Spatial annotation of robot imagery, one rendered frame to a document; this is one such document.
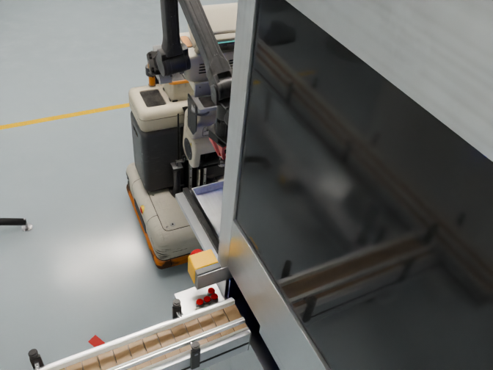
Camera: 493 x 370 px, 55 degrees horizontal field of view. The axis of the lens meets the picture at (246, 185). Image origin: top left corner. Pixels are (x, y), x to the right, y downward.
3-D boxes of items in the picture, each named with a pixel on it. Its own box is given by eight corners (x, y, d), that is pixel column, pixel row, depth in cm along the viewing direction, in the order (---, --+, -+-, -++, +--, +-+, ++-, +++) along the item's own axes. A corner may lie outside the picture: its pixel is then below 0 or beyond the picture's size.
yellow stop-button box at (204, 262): (220, 282, 135) (221, 266, 130) (196, 290, 132) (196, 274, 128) (210, 263, 140) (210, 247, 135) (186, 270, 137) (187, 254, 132)
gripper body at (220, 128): (226, 148, 141) (228, 128, 136) (205, 131, 146) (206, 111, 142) (243, 141, 145) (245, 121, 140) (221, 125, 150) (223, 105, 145)
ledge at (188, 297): (232, 320, 138) (233, 316, 136) (191, 336, 133) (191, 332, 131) (213, 283, 147) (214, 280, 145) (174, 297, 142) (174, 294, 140)
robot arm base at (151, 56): (176, 49, 183) (145, 53, 179) (181, 45, 176) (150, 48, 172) (180, 71, 185) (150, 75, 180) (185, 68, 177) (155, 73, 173)
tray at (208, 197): (300, 242, 160) (301, 235, 157) (229, 265, 150) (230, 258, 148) (255, 178, 181) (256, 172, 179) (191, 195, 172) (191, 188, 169)
